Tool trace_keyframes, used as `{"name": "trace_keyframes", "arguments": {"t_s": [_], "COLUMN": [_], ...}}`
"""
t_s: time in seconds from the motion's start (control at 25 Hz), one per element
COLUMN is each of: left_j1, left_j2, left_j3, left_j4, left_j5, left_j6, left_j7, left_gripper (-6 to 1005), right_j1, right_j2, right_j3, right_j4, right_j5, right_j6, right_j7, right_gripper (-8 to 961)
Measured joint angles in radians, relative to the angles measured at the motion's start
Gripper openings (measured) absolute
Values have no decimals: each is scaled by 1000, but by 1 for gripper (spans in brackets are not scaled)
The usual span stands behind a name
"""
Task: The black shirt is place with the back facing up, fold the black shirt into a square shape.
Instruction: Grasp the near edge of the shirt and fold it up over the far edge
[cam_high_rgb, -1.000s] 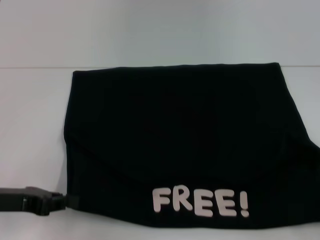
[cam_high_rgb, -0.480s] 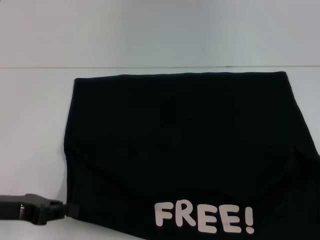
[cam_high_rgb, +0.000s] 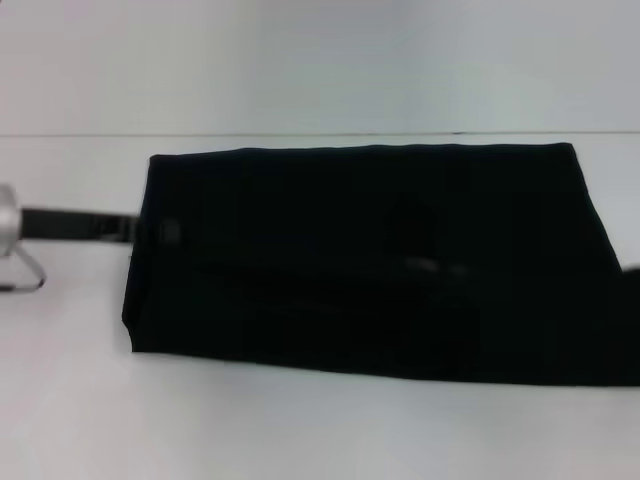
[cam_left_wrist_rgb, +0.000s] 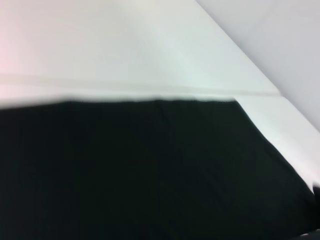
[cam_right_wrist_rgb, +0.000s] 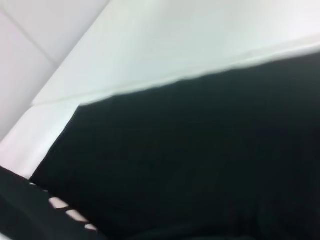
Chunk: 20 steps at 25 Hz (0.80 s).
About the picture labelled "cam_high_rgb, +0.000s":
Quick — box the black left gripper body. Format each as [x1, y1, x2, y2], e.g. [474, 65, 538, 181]
[19, 207, 104, 245]

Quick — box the left arm cable with plug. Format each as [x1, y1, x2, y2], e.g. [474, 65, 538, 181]
[0, 248, 47, 293]

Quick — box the black t-shirt with FREE print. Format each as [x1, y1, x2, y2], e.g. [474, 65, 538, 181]
[121, 142, 640, 388]

